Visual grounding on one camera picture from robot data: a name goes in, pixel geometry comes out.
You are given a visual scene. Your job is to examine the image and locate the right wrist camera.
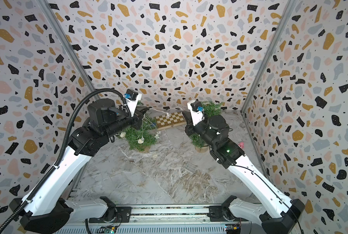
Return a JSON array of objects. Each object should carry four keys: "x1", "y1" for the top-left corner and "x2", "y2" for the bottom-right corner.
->
[{"x1": 187, "y1": 100, "x2": 204, "y2": 126}]

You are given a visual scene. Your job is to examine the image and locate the green christmas tree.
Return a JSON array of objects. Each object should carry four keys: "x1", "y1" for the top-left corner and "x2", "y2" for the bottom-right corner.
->
[
  {"x1": 117, "y1": 113, "x2": 159, "y2": 153},
  {"x1": 185, "y1": 100, "x2": 223, "y2": 153}
]

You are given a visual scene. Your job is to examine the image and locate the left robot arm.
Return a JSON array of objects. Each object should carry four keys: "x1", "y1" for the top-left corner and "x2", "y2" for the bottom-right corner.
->
[{"x1": 9, "y1": 98, "x2": 148, "y2": 234}]

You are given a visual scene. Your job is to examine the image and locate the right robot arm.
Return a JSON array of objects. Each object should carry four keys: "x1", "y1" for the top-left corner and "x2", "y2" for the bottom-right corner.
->
[{"x1": 183, "y1": 110, "x2": 305, "y2": 234}]

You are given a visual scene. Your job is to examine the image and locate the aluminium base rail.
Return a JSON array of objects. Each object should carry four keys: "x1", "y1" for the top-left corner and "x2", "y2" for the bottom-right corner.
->
[{"x1": 54, "y1": 203, "x2": 294, "y2": 234}]

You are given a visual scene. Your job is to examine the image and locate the left black corrugated cable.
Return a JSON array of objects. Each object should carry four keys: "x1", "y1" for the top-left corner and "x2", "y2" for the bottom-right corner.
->
[{"x1": 0, "y1": 87, "x2": 131, "y2": 234}]

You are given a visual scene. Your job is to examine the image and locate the pink pig toy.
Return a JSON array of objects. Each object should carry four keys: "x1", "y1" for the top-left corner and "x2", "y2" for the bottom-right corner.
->
[{"x1": 238, "y1": 142, "x2": 244, "y2": 149}]

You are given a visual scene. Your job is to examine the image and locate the clear plastic box right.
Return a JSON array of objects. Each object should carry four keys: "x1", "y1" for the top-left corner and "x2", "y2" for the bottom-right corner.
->
[{"x1": 183, "y1": 162, "x2": 197, "y2": 174}]

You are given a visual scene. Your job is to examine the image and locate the silver star string light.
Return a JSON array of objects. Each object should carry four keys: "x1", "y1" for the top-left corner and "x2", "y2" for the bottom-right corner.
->
[{"x1": 149, "y1": 107, "x2": 186, "y2": 139}]

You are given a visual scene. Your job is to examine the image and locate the wooden chessboard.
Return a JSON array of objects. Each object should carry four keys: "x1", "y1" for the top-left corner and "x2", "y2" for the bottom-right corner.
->
[{"x1": 154, "y1": 112, "x2": 186, "y2": 130}]

